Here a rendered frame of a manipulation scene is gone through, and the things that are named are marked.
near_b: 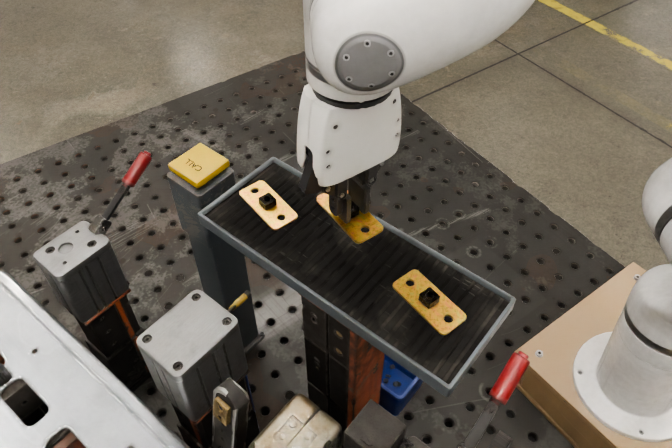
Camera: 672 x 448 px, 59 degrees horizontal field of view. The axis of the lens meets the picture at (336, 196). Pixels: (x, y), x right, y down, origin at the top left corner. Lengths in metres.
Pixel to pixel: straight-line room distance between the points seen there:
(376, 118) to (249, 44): 2.75
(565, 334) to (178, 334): 0.69
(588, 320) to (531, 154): 1.59
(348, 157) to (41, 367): 0.52
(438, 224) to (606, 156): 1.53
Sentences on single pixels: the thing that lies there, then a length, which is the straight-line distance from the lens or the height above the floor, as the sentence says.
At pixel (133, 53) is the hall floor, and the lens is 3.36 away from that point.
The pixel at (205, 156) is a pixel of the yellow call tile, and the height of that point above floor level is 1.16.
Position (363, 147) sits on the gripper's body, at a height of 1.34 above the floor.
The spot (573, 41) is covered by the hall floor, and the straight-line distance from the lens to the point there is 3.52.
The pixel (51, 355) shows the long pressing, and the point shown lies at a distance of 0.90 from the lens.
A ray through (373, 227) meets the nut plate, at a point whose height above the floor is 1.22.
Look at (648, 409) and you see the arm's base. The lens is 1.08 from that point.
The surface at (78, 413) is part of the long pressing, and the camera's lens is 0.85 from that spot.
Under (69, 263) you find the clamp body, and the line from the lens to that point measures 0.91.
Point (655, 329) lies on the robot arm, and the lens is 0.92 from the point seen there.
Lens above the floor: 1.72
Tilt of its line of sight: 46 degrees down
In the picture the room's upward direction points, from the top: straight up
